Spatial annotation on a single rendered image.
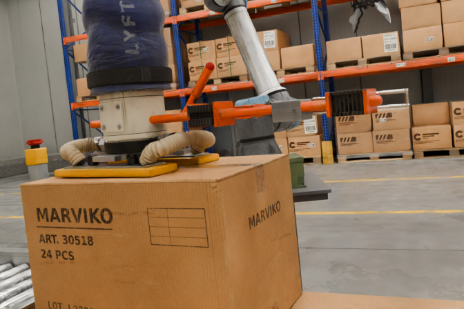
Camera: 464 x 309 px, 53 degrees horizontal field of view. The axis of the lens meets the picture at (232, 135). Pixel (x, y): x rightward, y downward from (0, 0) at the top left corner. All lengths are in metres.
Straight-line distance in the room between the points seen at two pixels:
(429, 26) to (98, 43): 7.33
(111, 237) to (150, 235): 0.12
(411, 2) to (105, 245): 7.53
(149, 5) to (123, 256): 0.62
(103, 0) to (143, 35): 0.13
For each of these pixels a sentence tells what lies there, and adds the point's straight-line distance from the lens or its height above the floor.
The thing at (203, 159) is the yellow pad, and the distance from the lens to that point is 1.25.
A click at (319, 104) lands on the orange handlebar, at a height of 1.07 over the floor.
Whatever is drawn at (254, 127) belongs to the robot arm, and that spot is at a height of 1.00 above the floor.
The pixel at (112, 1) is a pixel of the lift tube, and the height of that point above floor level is 1.37.
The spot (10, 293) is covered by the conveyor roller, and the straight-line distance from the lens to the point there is 1.83.
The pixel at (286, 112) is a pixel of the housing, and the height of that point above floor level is 1.06.
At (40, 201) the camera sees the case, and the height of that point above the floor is 0.90.
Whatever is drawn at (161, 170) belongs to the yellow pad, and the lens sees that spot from 1.11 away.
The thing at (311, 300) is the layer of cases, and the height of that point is 0.54.
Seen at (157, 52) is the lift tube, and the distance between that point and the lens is 1.23.
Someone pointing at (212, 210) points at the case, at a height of 0.88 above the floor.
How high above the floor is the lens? 1.08
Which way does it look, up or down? 3 degrees down
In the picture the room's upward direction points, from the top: 6 degrees counter-clockwise
